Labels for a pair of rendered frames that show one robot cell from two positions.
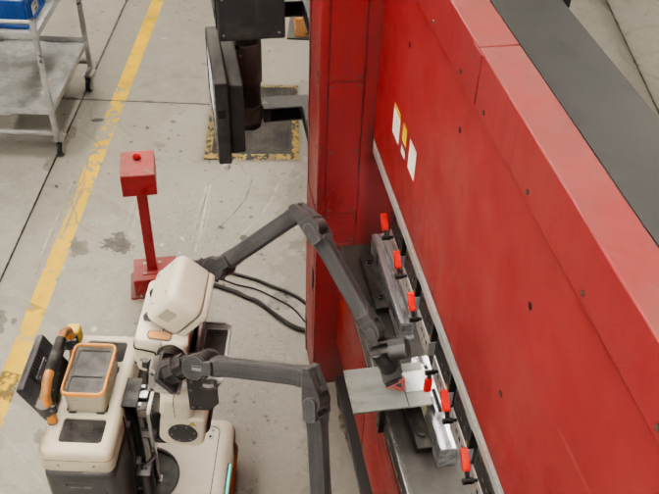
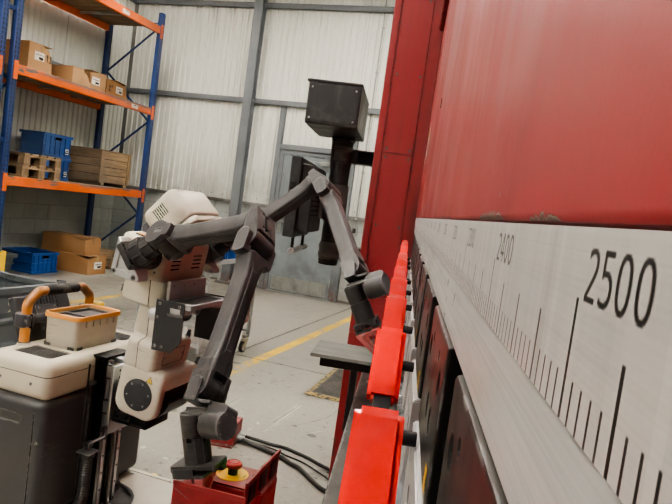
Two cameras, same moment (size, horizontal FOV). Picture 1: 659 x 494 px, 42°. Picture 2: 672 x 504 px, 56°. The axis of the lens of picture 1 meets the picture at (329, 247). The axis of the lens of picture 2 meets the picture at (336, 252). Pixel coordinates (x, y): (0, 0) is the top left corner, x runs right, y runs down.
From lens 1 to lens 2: 1.96 m
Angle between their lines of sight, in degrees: 41
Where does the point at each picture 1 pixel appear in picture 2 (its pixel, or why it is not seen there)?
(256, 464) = not seen: outside the picture
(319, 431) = (245, 266)
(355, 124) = (400, 199)
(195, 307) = (188, 207)
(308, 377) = (254, 212)
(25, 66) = not seen: hidden behind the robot
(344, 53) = (398, 126)
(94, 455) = (36, 365)
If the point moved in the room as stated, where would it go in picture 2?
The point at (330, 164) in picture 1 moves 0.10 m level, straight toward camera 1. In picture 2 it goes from (374, 237) to (368, 237)
